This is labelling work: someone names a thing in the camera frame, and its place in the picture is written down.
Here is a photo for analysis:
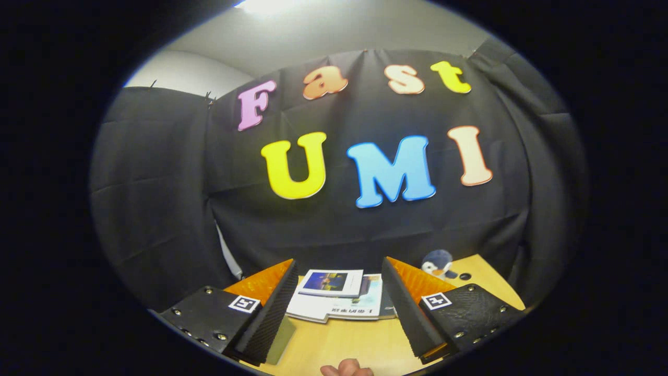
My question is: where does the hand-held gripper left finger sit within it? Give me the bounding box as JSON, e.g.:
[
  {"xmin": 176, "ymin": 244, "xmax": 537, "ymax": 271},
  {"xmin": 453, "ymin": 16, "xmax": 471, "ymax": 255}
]
[{"xmin": 159, "ymin": 258, "xmax": 300, "ymax": 366}]

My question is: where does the book with teal cover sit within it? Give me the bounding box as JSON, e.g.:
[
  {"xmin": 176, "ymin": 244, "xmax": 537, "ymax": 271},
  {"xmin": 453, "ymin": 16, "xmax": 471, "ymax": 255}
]
[{"xmin": 285, "ymin": 274, "xmax": 385, "ymax": 324}]

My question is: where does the penguin plush toy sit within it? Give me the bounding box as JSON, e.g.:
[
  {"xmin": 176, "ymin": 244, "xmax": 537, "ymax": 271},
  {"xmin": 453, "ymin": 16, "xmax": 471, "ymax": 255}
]
[{"xmin": 420, "ymin": 249, "xmax": 459, "ymax": 280}]

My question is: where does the green fabric storage box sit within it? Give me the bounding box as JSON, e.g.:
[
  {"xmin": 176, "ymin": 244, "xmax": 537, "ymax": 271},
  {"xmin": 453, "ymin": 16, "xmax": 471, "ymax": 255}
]
[{"xmin": 266, "ymin": 315, "xmax": 297, "ymax": 366}]

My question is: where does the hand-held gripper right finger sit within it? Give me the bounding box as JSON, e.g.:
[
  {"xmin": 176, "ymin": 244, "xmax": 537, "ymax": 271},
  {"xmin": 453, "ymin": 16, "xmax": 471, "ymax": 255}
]
[{"xmin": 381, "ymin": 256, "xmax": 526, "ymax": 365}]

